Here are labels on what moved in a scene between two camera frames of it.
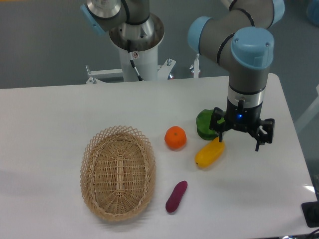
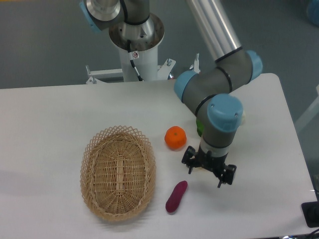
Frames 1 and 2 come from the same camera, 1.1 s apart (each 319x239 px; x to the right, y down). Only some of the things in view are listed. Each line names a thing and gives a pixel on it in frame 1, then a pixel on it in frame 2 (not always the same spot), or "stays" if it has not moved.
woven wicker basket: (117, 173) stays
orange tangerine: (175, 137) stays
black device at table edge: (311, 212) stays
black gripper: (242, 118) -> (193, 159)
